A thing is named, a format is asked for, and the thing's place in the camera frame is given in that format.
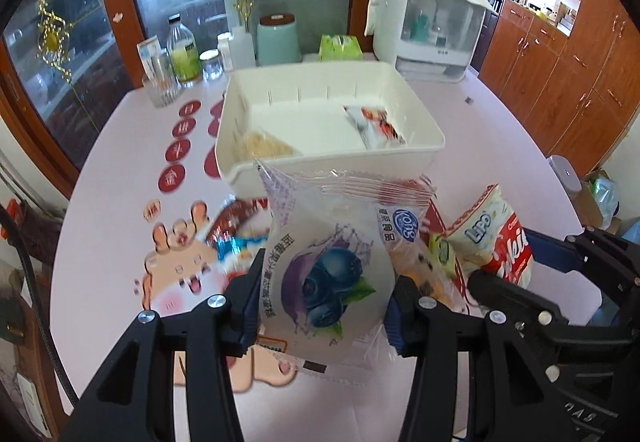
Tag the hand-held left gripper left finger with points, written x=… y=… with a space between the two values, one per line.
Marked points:
x=250 y=322

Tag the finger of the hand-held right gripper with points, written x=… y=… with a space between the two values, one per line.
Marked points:
x=550 y=252
x=515 y=297

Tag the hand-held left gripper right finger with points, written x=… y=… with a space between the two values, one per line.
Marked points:
x=395 y=322

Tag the white yellow cookie packet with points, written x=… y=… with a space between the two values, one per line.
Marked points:
x=480 y=232

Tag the blue snack packet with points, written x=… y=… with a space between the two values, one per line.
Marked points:
x=240 y=249

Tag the blueberry print snack packet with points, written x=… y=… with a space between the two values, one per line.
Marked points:
x=325 y=272

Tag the white plastic basket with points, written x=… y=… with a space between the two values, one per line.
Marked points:
x=325 y=170

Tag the clear bread snack packet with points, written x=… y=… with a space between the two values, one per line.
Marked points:
x=425 y=272

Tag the plastic bag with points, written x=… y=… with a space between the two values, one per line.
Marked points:
x=606 y=199

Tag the white plastic bin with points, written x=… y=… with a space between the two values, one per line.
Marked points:
x=565 y=172

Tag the brown-red snack packet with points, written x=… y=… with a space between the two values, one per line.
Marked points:
x=245 y=214

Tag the beige oat snack packet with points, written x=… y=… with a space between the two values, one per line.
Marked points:
x=265 y=147

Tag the wooden cabinet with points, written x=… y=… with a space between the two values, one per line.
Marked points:
x=565 y=67

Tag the white and red snack packet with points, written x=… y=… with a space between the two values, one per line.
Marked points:
x=375 y=127

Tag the white cosmetics storage box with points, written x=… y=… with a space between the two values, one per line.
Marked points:
x=435 y=57

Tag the glass tumbler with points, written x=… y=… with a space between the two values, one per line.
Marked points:
x=161 y=92

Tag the small glass jar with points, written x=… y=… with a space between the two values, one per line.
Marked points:
x=211 y=67

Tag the white squeeze bottle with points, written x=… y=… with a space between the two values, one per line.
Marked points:
x=243 y=50

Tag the plastic bottle with green label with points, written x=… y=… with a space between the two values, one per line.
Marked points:
x=184 y=57

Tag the green tissue pack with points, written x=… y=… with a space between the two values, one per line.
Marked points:
x=340 y=47

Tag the teal canister with brown lid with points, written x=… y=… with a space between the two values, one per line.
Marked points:
x=277 y=42

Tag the white and blue carton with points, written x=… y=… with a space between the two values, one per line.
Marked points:
x=150 y=55

